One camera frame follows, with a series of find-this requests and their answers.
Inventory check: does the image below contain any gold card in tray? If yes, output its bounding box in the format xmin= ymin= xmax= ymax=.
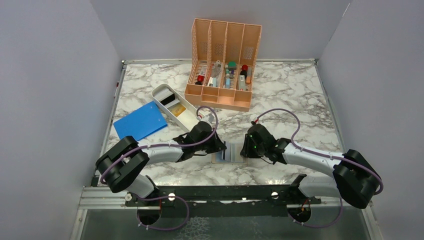
xmin=169 ymin=103 xmax=186 ymax=117

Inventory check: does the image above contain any white oblong tray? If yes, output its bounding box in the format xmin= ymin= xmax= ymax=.
xmin=150 ymin=83 xmax=205 ymax=132

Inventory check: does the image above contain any purple cable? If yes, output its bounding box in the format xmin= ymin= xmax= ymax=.
xmin=99 ymin=105 xmax=220 ymax=186
xmin=251 ymin=108 xmax=384 ymax=196

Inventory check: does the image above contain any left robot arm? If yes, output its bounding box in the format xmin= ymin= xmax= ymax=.
xmin=95 ymin=121 xmax=227 ymax=206

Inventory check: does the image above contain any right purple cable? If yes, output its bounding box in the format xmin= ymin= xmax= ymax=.
xmin=251 ymin=108 xmax=384 ymax=196

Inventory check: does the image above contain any white card in tray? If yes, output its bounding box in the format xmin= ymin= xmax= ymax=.
xmin=154 ymin=88 xmax=173 ymax=101

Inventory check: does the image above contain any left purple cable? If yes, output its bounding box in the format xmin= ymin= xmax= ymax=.
xmin=99 ymin=105 xmax=220 ymax=186

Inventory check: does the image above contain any beige card holder wallet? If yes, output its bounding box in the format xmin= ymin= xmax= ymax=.
xmin=211 ymin=141 xmax=248 ymax=165

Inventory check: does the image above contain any peach desk organizer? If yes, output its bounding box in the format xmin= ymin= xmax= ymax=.
xmin=184 ymin=18 xmax=262 ymax=112

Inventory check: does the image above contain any orange marker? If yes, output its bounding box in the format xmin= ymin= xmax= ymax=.
xmin=245 ymin=67 xmax=252 ymax=85

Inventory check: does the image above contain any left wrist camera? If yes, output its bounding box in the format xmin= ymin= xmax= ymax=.
xmin=201 ymin=113 xmax=215 ymax=125

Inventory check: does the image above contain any blue notebook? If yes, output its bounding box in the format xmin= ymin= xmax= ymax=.
xmin=113 ymin=101 xmax=168 ymax=141

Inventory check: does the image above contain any red black bottle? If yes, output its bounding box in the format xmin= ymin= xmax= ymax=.
xmin=240 ymin=64 xmax=249 ymax=79

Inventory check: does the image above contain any black card in tray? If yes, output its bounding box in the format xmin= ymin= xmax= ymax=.
xmin=159 ymin=93 xmax=176 ymax=106

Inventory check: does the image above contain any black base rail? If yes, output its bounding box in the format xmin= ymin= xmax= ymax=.
xmin=125 ymin=183 xmax=321 ymax=218

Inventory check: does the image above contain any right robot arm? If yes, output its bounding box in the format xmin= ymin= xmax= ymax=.
xmin=240 ymin=124 xmax=380 ymax=209

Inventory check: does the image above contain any red capped item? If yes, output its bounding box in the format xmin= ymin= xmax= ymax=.
xmin=195 ymin=75 xmax=205 ymax=86

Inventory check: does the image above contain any green capped bottle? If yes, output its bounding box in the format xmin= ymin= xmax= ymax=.
xmin=227 ymin=61 xmax=237 ymax=71

